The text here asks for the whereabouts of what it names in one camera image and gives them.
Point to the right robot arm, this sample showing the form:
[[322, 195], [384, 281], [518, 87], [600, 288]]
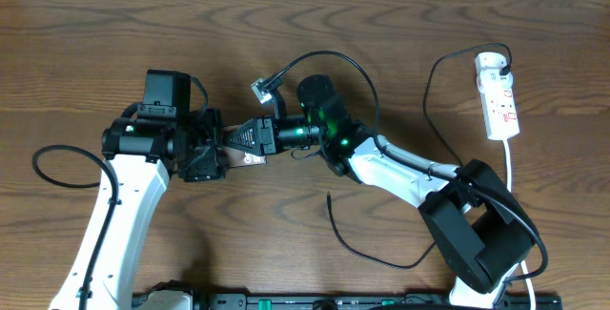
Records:
[[477, 225]]

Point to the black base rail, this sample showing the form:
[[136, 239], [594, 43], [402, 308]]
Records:
[[171, 299]]

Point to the white charger plug adapter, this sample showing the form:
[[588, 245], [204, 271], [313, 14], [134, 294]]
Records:
[[489, 60]]

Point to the bronze Galaxy phone box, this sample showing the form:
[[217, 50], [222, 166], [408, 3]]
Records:
[[238, 159]]

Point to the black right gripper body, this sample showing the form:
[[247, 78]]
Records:
[[275, 145]]

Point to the white power strip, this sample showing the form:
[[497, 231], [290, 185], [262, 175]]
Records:
[[498, 104]]

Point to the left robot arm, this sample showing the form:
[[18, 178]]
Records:
[[142, 150]]

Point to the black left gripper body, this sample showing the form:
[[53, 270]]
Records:
[[205, 153]]

